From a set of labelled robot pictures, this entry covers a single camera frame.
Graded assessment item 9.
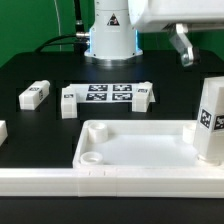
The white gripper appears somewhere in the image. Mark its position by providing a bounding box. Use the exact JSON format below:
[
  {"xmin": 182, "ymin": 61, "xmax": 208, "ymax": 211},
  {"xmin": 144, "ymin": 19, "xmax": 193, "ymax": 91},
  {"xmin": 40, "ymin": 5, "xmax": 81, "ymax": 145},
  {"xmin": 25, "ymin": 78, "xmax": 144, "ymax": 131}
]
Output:
[{"xmin": 128, "ymin": 0, "xmax": 224, "ymax": 67}]

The white desk tabletop tray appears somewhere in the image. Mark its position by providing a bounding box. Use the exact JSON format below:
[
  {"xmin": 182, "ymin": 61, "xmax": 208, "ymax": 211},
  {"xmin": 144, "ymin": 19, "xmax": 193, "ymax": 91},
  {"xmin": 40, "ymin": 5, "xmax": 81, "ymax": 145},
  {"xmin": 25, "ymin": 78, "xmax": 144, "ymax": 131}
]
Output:
[{"xmin": 73, "ymin": 120, "xmax": 224, "ymax": 169}]

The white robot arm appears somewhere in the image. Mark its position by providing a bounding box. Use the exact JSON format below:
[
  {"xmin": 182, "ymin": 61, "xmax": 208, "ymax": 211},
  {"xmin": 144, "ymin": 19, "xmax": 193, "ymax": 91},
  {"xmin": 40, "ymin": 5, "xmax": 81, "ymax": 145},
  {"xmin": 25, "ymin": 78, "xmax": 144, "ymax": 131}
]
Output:
[{"xmin": 85, "ymin": 0, "xmax": 224, "ymax": 67}]

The white block at left edge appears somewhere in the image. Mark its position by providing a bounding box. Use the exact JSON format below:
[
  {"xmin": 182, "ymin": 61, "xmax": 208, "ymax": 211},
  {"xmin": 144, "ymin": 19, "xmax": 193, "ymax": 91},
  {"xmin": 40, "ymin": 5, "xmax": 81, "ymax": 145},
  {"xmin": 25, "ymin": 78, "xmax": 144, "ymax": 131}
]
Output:
[{"xmin": 0, "ymin": 120, "xmax": 8, "ymax": 146}]

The white marker base plate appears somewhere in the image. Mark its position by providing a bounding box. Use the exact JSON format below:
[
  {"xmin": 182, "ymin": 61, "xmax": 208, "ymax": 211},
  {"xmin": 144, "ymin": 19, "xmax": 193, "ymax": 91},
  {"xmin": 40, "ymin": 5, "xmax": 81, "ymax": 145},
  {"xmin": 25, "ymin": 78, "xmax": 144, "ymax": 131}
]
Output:
[{"xmin": 68, "ymin": 83, "xmax": 156, "ymax": 104}]

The white L-shaped fence wall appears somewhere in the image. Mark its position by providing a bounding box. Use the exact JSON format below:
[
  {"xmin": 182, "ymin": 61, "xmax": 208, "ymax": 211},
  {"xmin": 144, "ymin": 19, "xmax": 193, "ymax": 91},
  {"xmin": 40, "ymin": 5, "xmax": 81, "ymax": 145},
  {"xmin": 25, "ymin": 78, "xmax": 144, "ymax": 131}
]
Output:
[{"xmin": 0, "ymin": 165, "xmax": 224, "ymax": 198}]

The black cable on table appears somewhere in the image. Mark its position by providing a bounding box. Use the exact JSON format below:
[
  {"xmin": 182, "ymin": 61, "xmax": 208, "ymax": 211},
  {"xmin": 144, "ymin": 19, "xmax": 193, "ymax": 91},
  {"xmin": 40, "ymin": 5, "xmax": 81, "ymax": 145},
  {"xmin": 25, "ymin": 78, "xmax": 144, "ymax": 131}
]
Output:
[{"xmin": 34, "ymin": 31, "xmax": 91, "ymax": 54}]

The thin white cable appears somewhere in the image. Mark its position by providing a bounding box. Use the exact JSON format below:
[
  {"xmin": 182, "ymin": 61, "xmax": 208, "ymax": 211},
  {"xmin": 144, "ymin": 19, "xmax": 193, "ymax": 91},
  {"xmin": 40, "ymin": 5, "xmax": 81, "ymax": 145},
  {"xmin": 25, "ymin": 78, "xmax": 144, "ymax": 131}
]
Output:
[{"xmin": 53, "ymin": 0, "xmax": 63, "ymax": 52}]

